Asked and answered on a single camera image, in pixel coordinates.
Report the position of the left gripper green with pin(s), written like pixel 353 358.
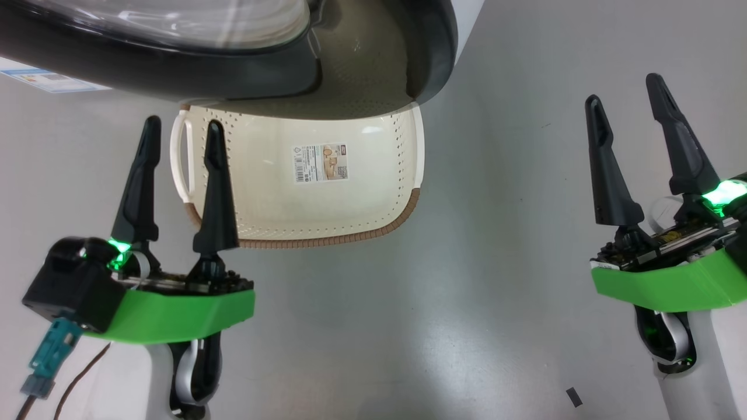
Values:
pixel 181 312

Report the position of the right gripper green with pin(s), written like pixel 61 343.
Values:
pixel 671 283

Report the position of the dark glass washing machine door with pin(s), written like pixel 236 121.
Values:
pixel 175 76

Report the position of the cream perforated laundry basket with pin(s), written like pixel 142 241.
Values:
pixel 262 204

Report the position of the white Hisense washing machine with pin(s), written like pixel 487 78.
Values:
pixel 468 23

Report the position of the paper product label sticker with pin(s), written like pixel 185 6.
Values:
pixel 320 163

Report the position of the blue energy label sticker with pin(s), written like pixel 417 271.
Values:
pixel 52 81

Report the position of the small black floor tape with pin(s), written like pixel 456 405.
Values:
pixel 574 396

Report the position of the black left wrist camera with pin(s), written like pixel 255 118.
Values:
pixel 73 286

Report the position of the teal left camera connector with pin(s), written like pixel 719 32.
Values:
pixel 52 353

